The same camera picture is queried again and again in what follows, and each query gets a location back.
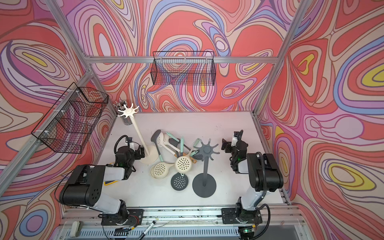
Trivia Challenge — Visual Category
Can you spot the dark grey utensil rack stand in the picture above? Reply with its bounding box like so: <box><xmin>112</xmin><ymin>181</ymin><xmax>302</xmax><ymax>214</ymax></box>
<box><xmin>192</xmin><ymin>139</ymin><xmax>220</xmax><ymax>198</ymax></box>

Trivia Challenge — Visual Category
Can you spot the cream slotted spoon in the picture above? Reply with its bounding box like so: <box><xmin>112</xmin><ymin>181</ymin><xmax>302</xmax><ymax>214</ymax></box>
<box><xmin>157</xmin><ymin>132</ymin><xmax>180</xmax><ymax>155</ymax></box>

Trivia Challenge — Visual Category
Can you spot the cream skimmer on table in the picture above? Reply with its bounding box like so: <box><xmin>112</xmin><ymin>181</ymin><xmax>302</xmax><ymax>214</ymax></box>
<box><xmin>150</xmin><ymin>162</ymin><xmax>175</xmax><ymax>179</ymax></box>

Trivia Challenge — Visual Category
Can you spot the black wire basket left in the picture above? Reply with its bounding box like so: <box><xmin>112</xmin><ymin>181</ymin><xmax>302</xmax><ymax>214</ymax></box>
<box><xmin>31</xmin><ymin>83</ymin><xmax>109</xmax><ymax>154</ymax></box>

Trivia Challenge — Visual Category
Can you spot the black wire basket back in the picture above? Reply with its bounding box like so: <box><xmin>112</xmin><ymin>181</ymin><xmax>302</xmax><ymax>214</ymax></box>
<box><xmin>151</xmin><ymin>51</ymin><xmax>216</xmax><ymax>86</ymax></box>

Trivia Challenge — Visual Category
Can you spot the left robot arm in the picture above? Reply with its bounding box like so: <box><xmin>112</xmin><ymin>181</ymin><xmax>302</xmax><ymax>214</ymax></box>
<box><xmin>58</xmin><ymin>135</ymin><xmax>145</xmax><ymax>229</ymax></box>

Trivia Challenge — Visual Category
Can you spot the cream skimmer wooden handle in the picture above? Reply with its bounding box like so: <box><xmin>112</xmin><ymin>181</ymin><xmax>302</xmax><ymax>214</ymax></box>
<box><xmin>175</xmin><ymin>147</ymin><xmax>197</xmax><ymax>174</ymax></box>

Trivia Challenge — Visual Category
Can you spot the cream utensil rack stand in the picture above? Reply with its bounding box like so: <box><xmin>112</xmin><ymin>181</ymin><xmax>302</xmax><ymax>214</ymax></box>
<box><xmin>118</xmin><ymin>104</ymin><xmax>159</xmax><ymax>165</ymax></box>

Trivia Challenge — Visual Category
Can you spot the grey slotted spoon mint handle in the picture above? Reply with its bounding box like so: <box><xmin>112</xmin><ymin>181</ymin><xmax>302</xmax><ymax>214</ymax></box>
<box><xmin>166</xmin><ymin>132</ymin><xmax>184</xmax><ymax>155</ymax></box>

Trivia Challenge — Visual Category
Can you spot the grey skimmer mint handle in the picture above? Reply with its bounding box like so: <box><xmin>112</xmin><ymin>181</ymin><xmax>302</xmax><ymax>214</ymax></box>
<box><xmin>171</xmin><ymin>173</ymin><xmax>189</xmax><ymax>191</ymax></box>

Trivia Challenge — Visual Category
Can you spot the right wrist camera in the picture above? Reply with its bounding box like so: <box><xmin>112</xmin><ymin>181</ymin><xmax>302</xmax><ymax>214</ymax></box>
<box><xmin>231</xmin><ymin>130</ymin><xmax>244</xmax><ymax>147</ymax></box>

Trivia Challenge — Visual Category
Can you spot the yellow calculator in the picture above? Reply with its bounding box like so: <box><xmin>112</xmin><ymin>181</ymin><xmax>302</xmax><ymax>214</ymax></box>
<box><xmin>104</xmin><ymin>181</ymin><xmax>117</xmax><ymax>186</ymax></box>

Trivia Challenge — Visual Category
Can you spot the grey slotted spatula mint handle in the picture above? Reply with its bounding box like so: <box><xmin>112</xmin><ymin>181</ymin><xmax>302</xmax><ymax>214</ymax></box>
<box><xmin>151</xmin><ymin>130</ymin><xmax>164</xmax><ymax>162</ymax></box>

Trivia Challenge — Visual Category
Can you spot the black marker pen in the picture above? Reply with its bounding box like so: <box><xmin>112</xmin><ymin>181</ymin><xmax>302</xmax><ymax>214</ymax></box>
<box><xmin>142</xmin><ymin>221</ymin><xmax>156</xmax><ymax>236</ymax></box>

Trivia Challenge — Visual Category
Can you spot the pen holder cup with pens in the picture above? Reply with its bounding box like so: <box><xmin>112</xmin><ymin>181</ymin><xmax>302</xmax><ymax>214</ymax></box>
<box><xmin>114</xmin><ymin>100</ymin><xmax>135</xmax><ymax>126</ymax></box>

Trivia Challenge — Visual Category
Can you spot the black wire basket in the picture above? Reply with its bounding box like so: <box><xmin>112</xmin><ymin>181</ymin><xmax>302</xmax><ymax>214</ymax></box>
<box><xmin>31</xmin><ymin>83</ymin><xmax>109</xmax><ymax>154</ymax></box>
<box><xmin>151</xmin><ymin>51</ymin><xmax>216</xmax><ymax>86</ymax></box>

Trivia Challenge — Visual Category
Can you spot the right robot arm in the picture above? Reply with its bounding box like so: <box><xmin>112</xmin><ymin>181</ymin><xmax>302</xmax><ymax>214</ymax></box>
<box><xmin>221</xmin><ymin>130</ymin><xmax>284</xmax><ymax>228</ymax></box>

